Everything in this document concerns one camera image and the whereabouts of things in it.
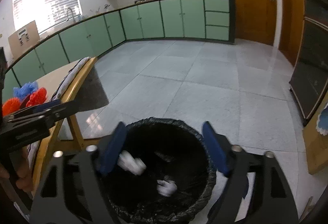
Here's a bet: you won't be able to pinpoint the orange foam net sleeve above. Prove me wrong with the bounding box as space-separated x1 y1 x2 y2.
2 97 21 116

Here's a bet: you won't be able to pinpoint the beige tablecloth with blue trim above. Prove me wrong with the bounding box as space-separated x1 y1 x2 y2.
28 60 79 167

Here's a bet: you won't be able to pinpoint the crumpled white paper piece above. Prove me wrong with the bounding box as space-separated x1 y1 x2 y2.
157 180 177 197

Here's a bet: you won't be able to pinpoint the person's left hand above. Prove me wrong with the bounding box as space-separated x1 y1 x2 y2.
0 146 34 194

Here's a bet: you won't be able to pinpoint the cardboard box with blue cloth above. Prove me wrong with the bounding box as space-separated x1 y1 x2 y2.
303 104 327 175

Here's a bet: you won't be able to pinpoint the black trash bin with liner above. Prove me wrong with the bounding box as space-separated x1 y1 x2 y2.
102 118 216 223

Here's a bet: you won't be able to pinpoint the blue mesh bath sponge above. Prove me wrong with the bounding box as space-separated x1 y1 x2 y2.
13 81 38 101

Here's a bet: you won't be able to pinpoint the red plastic bag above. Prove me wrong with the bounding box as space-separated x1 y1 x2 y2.
26 88 47 107

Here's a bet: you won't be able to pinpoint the green lower kitchen cabinets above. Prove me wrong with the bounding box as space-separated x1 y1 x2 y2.
2 0 236 100

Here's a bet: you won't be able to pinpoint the sink faucet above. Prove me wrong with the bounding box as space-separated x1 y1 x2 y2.
66 7 76 23

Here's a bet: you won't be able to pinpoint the cardboard box on counter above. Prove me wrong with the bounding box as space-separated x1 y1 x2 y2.
8 20 41 60

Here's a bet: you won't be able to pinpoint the black glass cabinet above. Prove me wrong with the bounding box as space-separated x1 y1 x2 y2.
290 0 327 126

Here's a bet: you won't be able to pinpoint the wooden table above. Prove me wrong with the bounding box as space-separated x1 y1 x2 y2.
32 57 97 194

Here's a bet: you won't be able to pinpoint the white paper ball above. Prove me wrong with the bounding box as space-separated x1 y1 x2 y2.
117 151 146 175

